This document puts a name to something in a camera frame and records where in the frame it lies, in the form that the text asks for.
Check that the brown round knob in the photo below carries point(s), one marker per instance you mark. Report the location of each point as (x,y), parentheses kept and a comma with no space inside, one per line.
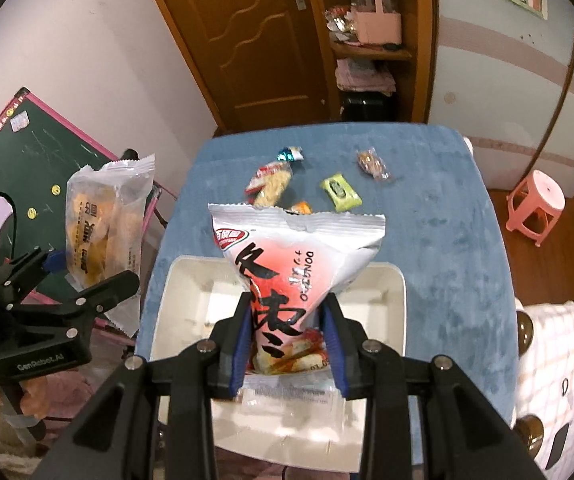
(525,330)
(529,435)

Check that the pale blue wardrobe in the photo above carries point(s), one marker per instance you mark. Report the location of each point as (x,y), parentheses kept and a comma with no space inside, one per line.
(497,60)

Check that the black box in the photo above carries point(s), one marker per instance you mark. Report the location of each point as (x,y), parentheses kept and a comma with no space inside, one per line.
(369,106)

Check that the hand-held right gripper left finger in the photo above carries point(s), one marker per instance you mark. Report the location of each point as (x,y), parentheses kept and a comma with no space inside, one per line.
(239,347)

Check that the brown wooden door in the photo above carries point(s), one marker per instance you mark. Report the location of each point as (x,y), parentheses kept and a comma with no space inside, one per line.
(247,50)

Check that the clear packet of brown snacks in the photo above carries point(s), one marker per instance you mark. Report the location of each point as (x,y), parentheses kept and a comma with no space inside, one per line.
(373,164)

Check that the black easel knob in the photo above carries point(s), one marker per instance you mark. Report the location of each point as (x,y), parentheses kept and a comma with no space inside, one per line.
(129,154)

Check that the pink basket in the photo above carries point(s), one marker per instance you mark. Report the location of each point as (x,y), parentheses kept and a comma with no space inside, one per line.
(377,27)

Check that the brown wooden shelf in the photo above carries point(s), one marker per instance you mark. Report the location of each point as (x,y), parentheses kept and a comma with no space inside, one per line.
(422,35)

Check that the folded pink cloth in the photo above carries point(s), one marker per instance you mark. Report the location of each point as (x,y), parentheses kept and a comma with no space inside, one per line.
(364,75)

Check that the white bag of yellow cakes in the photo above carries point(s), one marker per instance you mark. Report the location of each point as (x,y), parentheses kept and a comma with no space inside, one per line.
(102,220)

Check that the blue candy wrapper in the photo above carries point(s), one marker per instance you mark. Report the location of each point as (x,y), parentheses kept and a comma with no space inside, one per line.
(287,154)

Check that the red and white snack bag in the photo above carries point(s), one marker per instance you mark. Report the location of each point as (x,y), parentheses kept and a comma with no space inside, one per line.
(287,260)

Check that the pile of shiny wrappers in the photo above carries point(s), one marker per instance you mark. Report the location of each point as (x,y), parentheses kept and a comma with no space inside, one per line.
(339,20)

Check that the white plastic box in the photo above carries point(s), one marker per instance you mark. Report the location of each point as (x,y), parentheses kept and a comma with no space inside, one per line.
(187,290)

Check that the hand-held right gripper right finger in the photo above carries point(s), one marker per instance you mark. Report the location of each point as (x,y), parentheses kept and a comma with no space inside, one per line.
(334,350)

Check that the green snack packet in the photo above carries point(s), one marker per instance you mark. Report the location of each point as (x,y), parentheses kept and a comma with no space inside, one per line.
(339,191)

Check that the orange and white oat packet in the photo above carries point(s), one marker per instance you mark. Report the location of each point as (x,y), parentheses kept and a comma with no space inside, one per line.
(302,208)

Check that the pink plastic stool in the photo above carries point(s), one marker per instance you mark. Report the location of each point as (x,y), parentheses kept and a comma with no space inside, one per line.
(542,192)

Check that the green chalkboard with pink frame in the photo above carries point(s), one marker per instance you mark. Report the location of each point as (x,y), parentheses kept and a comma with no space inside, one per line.
(42,160)

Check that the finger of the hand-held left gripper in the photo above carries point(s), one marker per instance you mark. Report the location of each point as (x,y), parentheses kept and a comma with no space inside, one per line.
(54,261)
(107,290)

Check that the red-edged rice cracker packet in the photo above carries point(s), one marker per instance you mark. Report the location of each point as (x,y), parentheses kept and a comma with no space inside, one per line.
(272,185)

